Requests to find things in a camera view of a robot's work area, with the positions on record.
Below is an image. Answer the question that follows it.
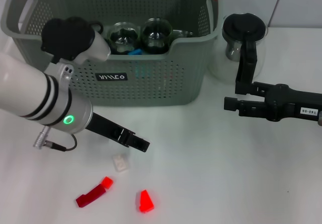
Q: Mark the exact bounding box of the clear white toy brick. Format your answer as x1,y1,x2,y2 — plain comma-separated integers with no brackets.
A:
112,153,131,174

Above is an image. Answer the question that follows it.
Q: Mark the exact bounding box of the grey perforated storage bin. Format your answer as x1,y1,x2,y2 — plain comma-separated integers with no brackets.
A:
0,0,224,108

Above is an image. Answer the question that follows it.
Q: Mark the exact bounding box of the left gripper cable connector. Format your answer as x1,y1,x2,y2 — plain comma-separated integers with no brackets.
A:
32,125,78,152

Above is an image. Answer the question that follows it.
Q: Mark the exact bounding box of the glass carafe black lid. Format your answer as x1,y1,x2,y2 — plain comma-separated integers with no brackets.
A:
207,12,269,94

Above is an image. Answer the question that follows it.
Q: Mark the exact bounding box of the red sloped toy brick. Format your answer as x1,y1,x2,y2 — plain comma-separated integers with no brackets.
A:
137,189,155,214

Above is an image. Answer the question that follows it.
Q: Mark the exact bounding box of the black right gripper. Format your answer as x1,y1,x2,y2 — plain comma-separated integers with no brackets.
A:
223,81,322,123

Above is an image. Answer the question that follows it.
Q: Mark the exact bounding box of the small orange-red toy brick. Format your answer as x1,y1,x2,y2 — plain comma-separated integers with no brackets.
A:
101,176,114,190

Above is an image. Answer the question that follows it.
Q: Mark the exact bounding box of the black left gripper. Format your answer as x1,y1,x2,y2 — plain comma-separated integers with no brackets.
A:
85,112,151,154

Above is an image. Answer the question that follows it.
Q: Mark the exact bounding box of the dark red long brick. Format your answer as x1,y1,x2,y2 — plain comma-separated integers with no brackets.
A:
75,183,106,207

